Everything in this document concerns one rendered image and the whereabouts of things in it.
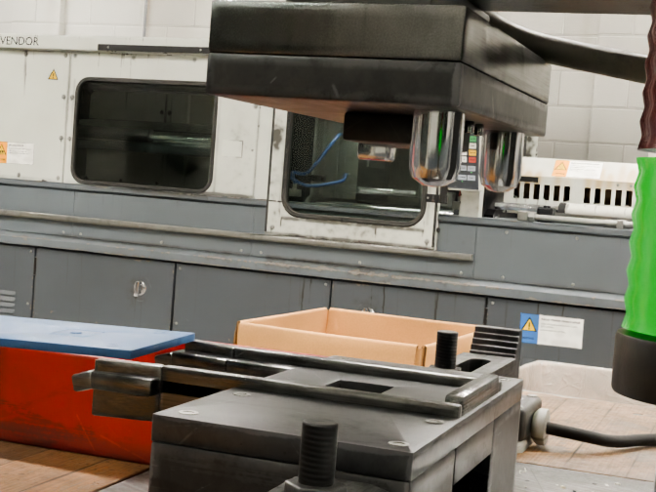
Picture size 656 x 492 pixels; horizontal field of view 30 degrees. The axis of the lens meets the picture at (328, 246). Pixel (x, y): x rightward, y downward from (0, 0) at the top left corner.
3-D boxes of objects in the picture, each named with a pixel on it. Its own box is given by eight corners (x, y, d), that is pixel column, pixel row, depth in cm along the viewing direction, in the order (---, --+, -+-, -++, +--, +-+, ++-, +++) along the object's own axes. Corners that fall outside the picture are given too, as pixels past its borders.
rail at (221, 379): (163, 420, 54) (167, 363, 54) (458, 465, 49) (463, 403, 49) (156, 422, 53) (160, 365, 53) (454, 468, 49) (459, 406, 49)
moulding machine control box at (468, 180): (436, 188, 501) (443, 95, 499) (453, 189, 522) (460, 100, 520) (479, 191, 494) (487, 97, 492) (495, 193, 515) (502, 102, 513)
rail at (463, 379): (235, 395, 61) (239, 346, 61) (498, 432, 57) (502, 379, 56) (230, 397, 61) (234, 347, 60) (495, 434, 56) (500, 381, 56)
